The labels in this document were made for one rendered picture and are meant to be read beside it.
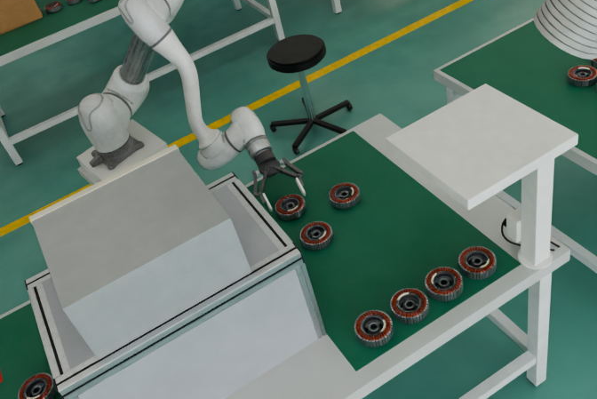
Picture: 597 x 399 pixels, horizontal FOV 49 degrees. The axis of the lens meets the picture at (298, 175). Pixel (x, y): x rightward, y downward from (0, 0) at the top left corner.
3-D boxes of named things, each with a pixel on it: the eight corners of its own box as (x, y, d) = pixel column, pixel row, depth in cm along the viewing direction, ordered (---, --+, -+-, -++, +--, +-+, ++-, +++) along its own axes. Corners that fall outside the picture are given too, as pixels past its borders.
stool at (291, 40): (263, 124, 418) (240, 48, 382) (328, 91, 431) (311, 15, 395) (305, 164, 378) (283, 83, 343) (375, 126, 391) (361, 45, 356)
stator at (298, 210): (272, 208, 242) (269, 201, 240) (298, 195, 244) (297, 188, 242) (283, 226, 234) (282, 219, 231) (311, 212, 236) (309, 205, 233)
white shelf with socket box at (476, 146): (401, 246, 215) (385, 138, 186) (489, 194, 224) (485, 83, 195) (474, 315, 189) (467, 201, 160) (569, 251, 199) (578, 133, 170)
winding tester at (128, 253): (61, 267, 187) (28, 217, 174) (197, 195, 198) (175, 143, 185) (97, 361, 159) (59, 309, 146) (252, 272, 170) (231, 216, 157)
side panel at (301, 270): (274, 283, 214) (250, 213, 194) (282, 278, 215) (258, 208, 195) (318, 339, 194) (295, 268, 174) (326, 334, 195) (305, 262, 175)
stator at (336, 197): (330, 211, 234) (329, 204, 232) (330, 191, 242) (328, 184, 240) (362, 207, 232) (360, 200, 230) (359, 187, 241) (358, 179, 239)
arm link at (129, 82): (93, 108, 283) (118, 77, 296) (127, 128, 285) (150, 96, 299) (136, -19, 224) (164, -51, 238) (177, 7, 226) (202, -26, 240)
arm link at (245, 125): (273, 136, 251) (247, 155, 255) (255, 105, 256) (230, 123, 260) (259, 131, 241) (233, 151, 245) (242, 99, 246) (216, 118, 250)
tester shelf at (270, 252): (31, 291, 189) (23, 280, 186) (236, 182, 207) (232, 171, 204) (65, 402, 157) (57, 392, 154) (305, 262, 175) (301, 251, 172)
